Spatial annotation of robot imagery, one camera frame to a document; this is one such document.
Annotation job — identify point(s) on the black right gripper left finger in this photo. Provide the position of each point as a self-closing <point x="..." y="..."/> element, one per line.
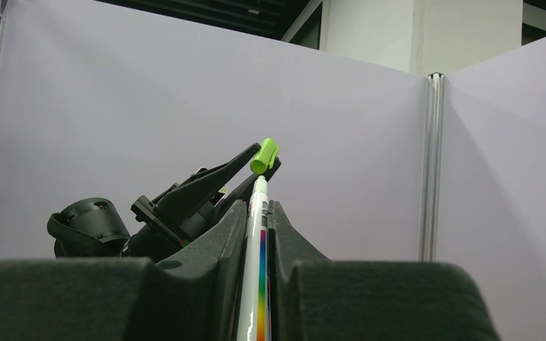
<point x="188" y="296"/>

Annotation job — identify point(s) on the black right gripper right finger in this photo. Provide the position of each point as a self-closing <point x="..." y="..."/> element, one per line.
<point x="315" y="298"/>

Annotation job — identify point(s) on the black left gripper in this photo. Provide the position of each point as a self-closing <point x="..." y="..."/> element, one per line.
<point x="184" y="212"/>

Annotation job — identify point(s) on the green capped white marker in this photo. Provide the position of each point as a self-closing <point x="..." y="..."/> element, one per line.
<point x="253" y="318"/>

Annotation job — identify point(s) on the green marker cap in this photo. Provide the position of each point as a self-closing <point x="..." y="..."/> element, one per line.
<point x="264" y="159"/>

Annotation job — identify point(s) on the silver corner frame post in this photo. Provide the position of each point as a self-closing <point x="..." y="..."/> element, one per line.
<point x="431" y="167"/>

